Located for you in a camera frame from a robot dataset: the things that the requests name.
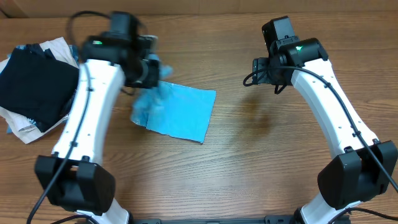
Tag beige folded garment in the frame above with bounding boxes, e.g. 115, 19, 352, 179
1, 37, 78, 144

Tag light blue printed t-shirt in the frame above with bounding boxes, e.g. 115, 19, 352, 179
130, 64, 216, 144

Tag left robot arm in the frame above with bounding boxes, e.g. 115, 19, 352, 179
27, 34, 160, 223

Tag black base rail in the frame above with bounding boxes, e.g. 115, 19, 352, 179
133, 215, 296, 224

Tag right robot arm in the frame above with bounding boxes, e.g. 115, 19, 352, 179
243, 35, 397, 223

